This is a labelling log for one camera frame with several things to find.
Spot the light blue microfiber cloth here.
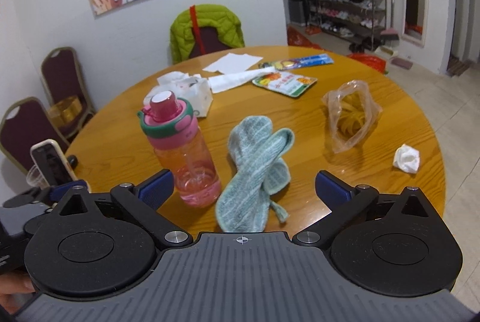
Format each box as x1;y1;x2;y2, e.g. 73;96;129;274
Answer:
216;116;295;233

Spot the green orange snack packet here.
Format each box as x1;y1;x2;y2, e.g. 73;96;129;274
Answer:
252;71;317;99

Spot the smartphone in white case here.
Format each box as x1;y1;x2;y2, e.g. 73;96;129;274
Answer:
30;139;77;186

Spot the pink water bottle green strap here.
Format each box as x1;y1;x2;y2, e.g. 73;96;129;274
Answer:
136;90;222;209

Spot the folded white paper towel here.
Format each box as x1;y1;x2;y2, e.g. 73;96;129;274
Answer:
208;66;277;94

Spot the white tissue pack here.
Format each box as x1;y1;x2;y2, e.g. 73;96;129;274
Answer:
143;71;213;118

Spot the blue long snack packet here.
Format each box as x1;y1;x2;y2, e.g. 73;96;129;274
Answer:
259;53;334;71

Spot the metal shoe rack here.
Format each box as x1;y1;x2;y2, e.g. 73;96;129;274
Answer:
301;0;388;52

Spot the crumpled white tissue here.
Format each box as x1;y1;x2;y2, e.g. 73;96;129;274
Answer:
393;144;421;174

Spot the dark red banquet chair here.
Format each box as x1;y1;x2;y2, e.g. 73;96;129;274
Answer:
41;47;96;142

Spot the person's left hand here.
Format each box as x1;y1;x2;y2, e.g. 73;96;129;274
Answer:
0;273;35;314

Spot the clear bag of rubber bands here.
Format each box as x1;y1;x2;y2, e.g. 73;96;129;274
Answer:
322;80;383;153

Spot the green puffer jacket on chair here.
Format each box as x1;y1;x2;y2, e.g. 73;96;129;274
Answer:
170;4;245;64

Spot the white paper sheet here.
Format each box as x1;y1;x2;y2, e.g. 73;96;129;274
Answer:
203;52;263;74

